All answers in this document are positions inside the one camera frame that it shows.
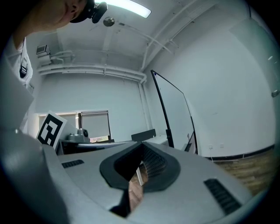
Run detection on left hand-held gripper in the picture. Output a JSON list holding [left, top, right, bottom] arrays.
[[36, 110, 132, 156]]

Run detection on dark desk divider panel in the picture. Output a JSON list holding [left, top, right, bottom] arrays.
[[131, 129, 157, 142]]

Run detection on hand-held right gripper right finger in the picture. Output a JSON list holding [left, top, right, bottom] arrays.
[[126, 141, 252, 224]]

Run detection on white whiteboard with black frame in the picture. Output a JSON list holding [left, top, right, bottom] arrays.
[[150, 70, 199, 155]]

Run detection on black whiteboard stand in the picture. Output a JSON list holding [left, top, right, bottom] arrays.
[[150, 70, 199, 155]]

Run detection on long ceiling light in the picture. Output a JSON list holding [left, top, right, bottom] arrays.
[[94, 0, 152, 18]]

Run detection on person's white shirt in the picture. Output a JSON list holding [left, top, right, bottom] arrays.
[[4, 37, 35, 134]]

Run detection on round ceiling smoke detector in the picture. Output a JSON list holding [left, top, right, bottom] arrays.
[[103, 17, 116, 28]]

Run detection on person's head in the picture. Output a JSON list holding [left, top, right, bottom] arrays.
[[13, 0, 95, 50]]

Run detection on black baseboard strip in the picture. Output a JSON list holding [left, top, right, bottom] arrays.
[[203, 144, 275, 162]]

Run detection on black strap buckle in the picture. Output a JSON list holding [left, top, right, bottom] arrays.
[[19, 57, 28, 78]]

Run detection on white desk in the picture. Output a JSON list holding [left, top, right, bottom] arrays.
[[150, 134, 169, 147]]

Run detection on white ceiling conduit pipes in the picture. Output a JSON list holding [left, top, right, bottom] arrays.
[[119, 0, 210, 72]]

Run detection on beige window roller blind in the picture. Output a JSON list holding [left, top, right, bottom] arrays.
[[38, 112, 77, 134]]

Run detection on white wall-mounted box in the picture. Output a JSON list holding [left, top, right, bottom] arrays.
[[35, 44, 48, 55]]

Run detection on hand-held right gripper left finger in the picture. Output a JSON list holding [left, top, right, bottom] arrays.
[[56, 141, 144, 212]]

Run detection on white wall pipes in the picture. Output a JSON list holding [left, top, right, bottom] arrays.
[[36, 63, 147, 84]]

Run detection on black head-worn camera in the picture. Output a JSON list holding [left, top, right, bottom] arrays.
[[70, 0, 108, 24]]

